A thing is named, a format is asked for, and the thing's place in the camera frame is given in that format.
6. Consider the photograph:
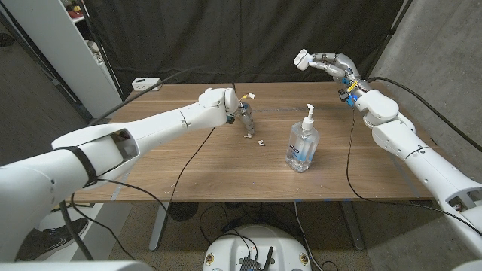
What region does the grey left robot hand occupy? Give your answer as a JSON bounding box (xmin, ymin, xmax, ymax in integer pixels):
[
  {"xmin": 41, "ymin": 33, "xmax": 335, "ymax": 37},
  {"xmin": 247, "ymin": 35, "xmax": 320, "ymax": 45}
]
[{"xmin": 236, "ymin": 99, "xmax": 257, "ymax": 139}]

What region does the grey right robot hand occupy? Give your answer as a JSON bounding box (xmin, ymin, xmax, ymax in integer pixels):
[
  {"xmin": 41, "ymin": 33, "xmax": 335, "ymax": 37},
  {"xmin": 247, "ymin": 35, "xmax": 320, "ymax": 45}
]
[{"xmin": 307, "ymin": 52, "xmax": 373, "ymax": 105}]

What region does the white airpods case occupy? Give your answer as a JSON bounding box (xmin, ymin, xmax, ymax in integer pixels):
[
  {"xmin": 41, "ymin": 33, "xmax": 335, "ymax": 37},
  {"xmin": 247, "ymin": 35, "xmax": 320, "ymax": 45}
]
[{"xmin": 293, "ymin": 48, "xmax": 313, "ymax": 72}]

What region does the clear hand sanitizer pump bottle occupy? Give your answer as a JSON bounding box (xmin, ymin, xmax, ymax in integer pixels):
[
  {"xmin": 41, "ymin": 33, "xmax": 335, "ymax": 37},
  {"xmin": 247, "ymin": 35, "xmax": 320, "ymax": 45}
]
[{"xmin": 285, "ymin": 103, "xmax": 321, "ymax": 174}]

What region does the black backdrop stand pole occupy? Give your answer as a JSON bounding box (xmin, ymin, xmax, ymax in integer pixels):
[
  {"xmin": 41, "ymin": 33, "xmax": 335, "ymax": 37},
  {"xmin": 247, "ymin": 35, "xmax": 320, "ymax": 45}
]
[
  {"xmin": 367, "ymin": 0, "xmax": 414, "ymax": 82},
  {"xmin": 77, "ymin": 0, "xmax": 126, "ymax": 102}
]

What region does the black fabric backdrop curtain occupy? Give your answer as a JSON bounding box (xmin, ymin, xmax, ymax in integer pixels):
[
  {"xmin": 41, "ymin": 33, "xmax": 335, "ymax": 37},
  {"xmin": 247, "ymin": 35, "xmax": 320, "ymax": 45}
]
[{"xmin": 81, "ymin": 0, "xmax": 406, "ymax": 101}]

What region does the white power outlet box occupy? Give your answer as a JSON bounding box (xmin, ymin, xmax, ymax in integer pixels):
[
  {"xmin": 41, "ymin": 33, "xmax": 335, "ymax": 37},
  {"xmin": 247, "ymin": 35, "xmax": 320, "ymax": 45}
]
[{"xmin": 131, "ymin": 78, "xmax": 163, "ymax": 92}]

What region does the round black floor fan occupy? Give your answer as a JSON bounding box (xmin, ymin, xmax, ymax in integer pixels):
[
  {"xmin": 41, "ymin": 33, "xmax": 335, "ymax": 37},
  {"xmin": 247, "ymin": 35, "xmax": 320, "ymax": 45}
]
[{"xmin": 168, "ymin": 202, "xmax": 200, "ymax": 222}]

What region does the white robot torso base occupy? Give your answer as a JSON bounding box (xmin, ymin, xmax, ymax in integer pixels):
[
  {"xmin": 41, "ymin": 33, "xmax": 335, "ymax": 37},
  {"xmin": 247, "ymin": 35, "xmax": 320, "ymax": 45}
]
[{"xmin": 202, "ymin": 224, "xmax": 313, "ymax": 271}]

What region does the white table leg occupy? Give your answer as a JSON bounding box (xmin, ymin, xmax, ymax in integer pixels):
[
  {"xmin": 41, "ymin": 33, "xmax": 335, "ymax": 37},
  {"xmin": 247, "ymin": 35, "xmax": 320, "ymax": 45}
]
[
  {"xmin": 149, "ymin": 202, "xmax": 170, "ymax": 252},
  {"xmin": 340, "ymin": 200, "xmax": 365, "ymax": 252}
]

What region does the black antenna module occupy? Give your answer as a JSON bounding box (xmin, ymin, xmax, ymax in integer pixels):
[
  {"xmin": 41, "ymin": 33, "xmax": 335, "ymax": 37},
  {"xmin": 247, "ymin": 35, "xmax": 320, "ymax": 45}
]
[{"xmin": 239, "ymin": 246, "xmax": 275, "ymax": 271}]

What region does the white shelf cabinet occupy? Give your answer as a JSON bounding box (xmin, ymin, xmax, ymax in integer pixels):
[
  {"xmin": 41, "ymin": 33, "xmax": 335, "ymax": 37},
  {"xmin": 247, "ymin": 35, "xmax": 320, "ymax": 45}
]
[{"xmin": 2, "ymin": 0, "xmax": 124, "ymax": 120}]

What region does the small red yellow object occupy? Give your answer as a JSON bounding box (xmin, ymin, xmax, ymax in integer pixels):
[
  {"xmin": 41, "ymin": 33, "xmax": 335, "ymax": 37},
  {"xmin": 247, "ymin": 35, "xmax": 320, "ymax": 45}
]
[{"xmin": 62, "ymin": 0, "xmax": 87, "ymax": 19}]

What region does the black sneaker white sole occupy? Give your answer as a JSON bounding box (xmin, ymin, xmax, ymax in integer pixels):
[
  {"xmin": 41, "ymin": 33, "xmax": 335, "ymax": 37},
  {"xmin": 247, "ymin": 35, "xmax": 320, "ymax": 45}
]
[{"xmin": 17, "ymin": 217, "xmax": 90, "ymax": 262}]

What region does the thin black left wrist cable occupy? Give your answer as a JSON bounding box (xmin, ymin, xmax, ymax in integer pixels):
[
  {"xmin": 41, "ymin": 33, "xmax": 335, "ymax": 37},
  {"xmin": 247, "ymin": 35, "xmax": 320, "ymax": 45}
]
[{"xmin": 69, "ymin": 126, "xmax": 216, "ymax": 261}]

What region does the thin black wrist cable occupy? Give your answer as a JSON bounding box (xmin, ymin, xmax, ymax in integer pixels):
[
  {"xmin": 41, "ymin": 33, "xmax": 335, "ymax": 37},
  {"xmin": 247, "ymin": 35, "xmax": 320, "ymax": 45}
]
[
  {"xmin": 69, "ymin": 126, "xmax": 216, "ymax": 261},
  {"xmin": 345, "ymin": 108, "xmax": 482, "ymax": 227}
]

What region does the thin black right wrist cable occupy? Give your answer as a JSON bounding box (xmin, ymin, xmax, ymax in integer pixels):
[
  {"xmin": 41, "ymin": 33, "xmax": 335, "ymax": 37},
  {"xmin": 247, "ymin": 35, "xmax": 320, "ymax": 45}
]
[{"xmin": 345, "ymin": 108, "xmax": 482, "ymax": 227}]

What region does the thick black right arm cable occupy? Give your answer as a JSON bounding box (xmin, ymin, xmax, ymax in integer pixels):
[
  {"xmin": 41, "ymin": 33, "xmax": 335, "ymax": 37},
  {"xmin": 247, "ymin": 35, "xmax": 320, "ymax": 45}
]
[{"xmin": 367, "ymin": 76, "xmax": 482, "ymax": 154}]

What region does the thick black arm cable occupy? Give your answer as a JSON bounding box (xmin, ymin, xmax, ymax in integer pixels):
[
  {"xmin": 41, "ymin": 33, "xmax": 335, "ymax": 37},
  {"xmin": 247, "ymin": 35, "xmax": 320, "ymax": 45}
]
[
  {"xmin": 367, "ymin": 76, "xmax": 482, "ymax": 154},
  {"xmin": 58, "ymin": 66, "xmax": 236, "ymax": 261}
]

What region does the black floor cable tangle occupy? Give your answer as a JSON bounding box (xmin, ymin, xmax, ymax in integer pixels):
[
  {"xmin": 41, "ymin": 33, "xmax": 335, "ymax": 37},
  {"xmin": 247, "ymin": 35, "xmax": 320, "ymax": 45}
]
[{"xmin": 198, "ymin": 202, "xmax": 302, "ymax": 249}]

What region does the grey floor cable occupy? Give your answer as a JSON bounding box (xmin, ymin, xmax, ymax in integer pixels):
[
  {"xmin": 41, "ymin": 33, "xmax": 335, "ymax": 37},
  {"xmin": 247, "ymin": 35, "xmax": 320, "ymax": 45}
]
[{"xmin": 293, "ymin": 200, "xmax": 323, "ymax": 271}]

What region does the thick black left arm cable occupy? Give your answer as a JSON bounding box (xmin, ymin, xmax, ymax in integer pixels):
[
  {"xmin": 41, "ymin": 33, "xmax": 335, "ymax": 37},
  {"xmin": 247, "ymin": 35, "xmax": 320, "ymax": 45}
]
[{"xmin": 58, "ymin": 66, "xmax": 236, "ymax": 261}]

